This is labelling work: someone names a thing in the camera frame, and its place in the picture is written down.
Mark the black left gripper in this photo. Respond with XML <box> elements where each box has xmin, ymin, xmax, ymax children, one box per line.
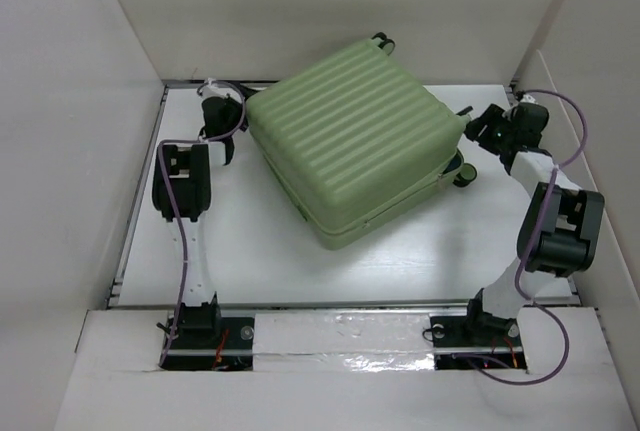
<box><xmin>225</xmin><ymin>82</ymin><xmax>271</xmax><ymax>137</ymax></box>

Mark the green suitcase with blue lining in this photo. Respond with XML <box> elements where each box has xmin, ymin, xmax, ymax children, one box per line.
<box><xmin>246</xmin><ymin>32</ymin><xmax>471</xmax><ymax>250</ymax></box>

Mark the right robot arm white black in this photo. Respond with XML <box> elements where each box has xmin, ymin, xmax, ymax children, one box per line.
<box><xmin>461</xmin><ymin>102</ymin><xmax>605</xmax><ymax>344</ymax></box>

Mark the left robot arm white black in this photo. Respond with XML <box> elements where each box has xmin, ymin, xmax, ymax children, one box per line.
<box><xmin>151</xmin><ymin>83</ymin><xmax>248</xmax><ymax>348</ymax></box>

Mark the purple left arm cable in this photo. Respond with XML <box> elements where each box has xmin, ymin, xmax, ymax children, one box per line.
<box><xmin>158</xmin><ymin>80</ymin><xmax>249</xmax><ymax>367</ymax></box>

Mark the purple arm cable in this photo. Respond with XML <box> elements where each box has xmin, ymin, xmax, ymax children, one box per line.
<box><xmin>158</xmin><ymin>80</ymin><xmax>249</xmax><ymax>367</ymax></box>
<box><xmin>464</xmin><ymin>89</ymin><xmax>587</xmax><ymax>386</ymax></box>

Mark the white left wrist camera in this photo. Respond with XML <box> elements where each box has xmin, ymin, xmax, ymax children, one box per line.
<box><xmin>197</xmin><ymin>79</ymin><xmax>226</xmax><ymax>100</ymax></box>

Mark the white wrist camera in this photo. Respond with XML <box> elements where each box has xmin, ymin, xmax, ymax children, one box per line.
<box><xmin>197</xmin><ymin>79</ymin><xmax>226</xmax><ymax>100</ymax></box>
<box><xmin>514</xmin><ymin>91</ymin><xmax>538</xmax><ymax>106</ymax></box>

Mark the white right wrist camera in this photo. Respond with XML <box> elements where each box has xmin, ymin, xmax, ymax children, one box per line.
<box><xmin>514</xmin><ymin>91</ymin><xmax>538</xmax><ymax>106</ymax></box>

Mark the metal base rail with foil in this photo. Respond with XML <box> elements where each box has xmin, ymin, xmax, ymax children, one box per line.
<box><xmin>157</xmin><ymin>304</ymin><xmax>527</xmax><ymax>373</ymax></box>

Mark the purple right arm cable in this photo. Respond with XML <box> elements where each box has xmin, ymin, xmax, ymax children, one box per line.
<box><xmin>464</xmin><ymin>89</ymin><xmax>587</xmax><ymax>386</ymax></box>

